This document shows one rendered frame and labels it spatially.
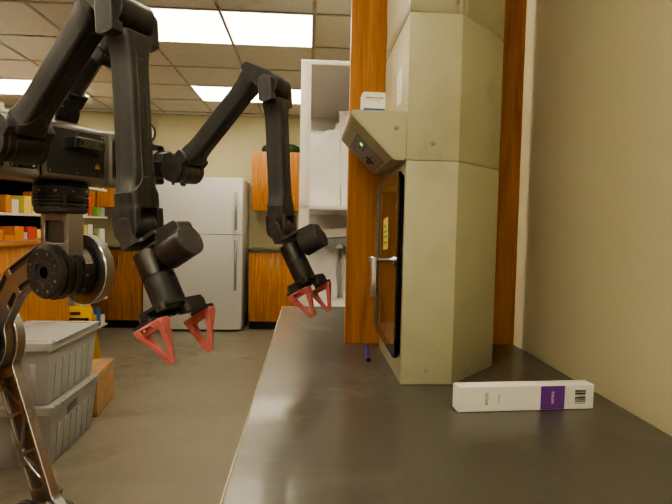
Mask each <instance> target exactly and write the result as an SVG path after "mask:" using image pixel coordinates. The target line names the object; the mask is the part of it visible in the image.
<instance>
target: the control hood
mask: <svg viewBox="0 0 672 504"><path fill-rule="evenodd" d="M357 134H358V135H359V136H360V137H361V138H362V140H363V141H364V142H365V143H366V144H367V145H368V146H369V147H370V148H371V149H372V150H373V151H374V152H375V153H376V155H377V156H378V157H379V158H380V159H381V160H382V161H383V162H384V163H382V164H381V165H380V166H379V167H378V168H376V169H375V170H374V171H372V170H371V169H370V168H369V167H368V166H367V165H366V164H365V163H364V162H363V161H362V160H361V159H360V157H359V156H358V155H357V154H356V153H355V152H354V151H353V150H352V149H351V148H350V146H351V145H352V143H353V141H354V139H355V137H356V135H357ZM341 139H342V142H343V143H344V144H345V145H346V146H347V147H348V148H349V149H350V150H351V151H352V152H353V153H354V154H355V155H356V156H357V158H358V159H359V160H360V161H361V162H362V163H363V164H364V165H365V166H366V167H367V168H368V169H369V170H370V171H371V172H372V174H375V175H383V174H385V173H386V172H388V171H389V170H391V169H392V168H394V167H395V166H397V165H398V164H400V163H401V162H403V161H404V160H405V159H406V140H407V113H406V111H382V110H353V111H351V114H350V116H349V119H348V122H347V124H346V127H345V129H344V132H343V135H342V137H341Z"/></svg>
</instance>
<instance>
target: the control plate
mask: <svg viewBox="0 0 672 504"><path fill-rule="evenodd" d="M360 143H361V144H362V145H363V146H361V145H360ZM358 146H360V148H361V149H360V148H359V147H358ZM350 148H351V149H352V150H353V151H354V152H355V153H356V154H357V155H358V156H359V157H360V159H361V160H362V161H363V162H364V163H365V164H366V160H368V159H367V158H366V157H368V158H370V157H371V156H372V154H373V155H374V156H375V157H373V158H372V160H371V161H372V162H373V163H374V164H371V163H370V165H369V164H368V165H367V164H366V165H367V166H368V167H369V168H370V169H371V170H372V171H374V170H375V169H376V168H378V167H379V166H380V165H381V164H382V163H384V162H383V161H382V160H381V159H380V158H379V157H378V156H377V155H376V153H375V152H374V151H373V150H372V149H371V148H370V147H369V146H368V145H367V144H366V143H365V142H364V141H363V140H362V138H361V137H360V136H359V135H358V134H357V135H356V137H355V139H354V141H353V143H352V145H351V146H350ZM368 161H369V160H368Z"/></svg>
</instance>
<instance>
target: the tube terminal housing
mask: <svg viewBox="0 0 672 504"><path fill-rule="evenodd" d="M503 47H504V42H503V41H502V40H500V39H499V38H497V37H496V36H494V35H493V34H491V33H490V32H489V31H487V30H486V29H484V28H483V27H481V26H480V25H478V24H477V23H475V22H474V21H472V20H471V19H470V18H468V17H467V16H465V15H464V14H448V13H426V12H410V14H409V16H408V18H407V20H406V22H405V24H404V26H403V29H402V31H401V33H400V35H399V37H398V39H397V41H396V43H395V45H394V47H393V49H392V51H391V53H390V55H389V58H388V60H387V62H386V82H385V93H386V101H385V111H406V113H407V140H406V159H405V160H404V161H403V162H401V163H400V164H398V165H397V166H395V167H394V168H392V169H391V170H389V171H388V172H386V173H385V174H383V180H384V179H386V178H388V177H389V176H391V175H392V174H394V173H396V172H397V171H401V172H402V174H404V215H403V278H402V288H401V325H400V353H399V355H398V356H397V358H393V357H392V356H391V354H390V353H389V351H388V349H387V348H386V346H385V344H384V343H383V341H382V340H381V338H380V336H379V349H380V350H381V352H382V354H383V355H384V357H385V359H386V361H387V362H388V364H389V366H390V367H391V369H392V371H393V373H394V374H395V376H396V378H397V379H398V381H399V383H400V384H453V383H455V382H458V381H460V380H462V379H464V378H467V377H469V376H471V375H473V374H476V373H478V372H480V371H482V370H484V369H487V368H489V367H491V366H492V348H493V321H494V294H495V266H496V239H497V212H498V185H499V171H498V170H499V155H500V128H501V101H502V74H503ZM402 65H403V67H402V102H401V103H400V105H399V106H398V107H397V73H398V72H399V70H400V68H401V66H402Z"/></svg>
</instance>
